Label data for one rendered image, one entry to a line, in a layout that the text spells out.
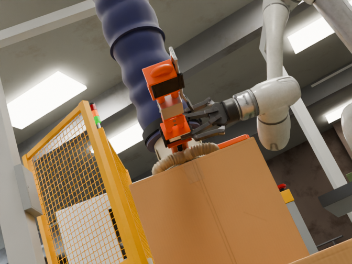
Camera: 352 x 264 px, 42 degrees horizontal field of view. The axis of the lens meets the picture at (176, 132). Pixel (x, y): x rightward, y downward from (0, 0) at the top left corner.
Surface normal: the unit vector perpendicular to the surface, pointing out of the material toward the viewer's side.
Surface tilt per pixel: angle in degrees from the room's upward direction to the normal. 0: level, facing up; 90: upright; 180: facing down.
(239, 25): 90
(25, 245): 90
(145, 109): 75
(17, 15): 180
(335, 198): 90
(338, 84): 90
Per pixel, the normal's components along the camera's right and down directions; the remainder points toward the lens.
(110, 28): -0.69, 0.19
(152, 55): 0.10, -0.67
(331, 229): -0.41, -0.23
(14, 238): -0.08, -0.38
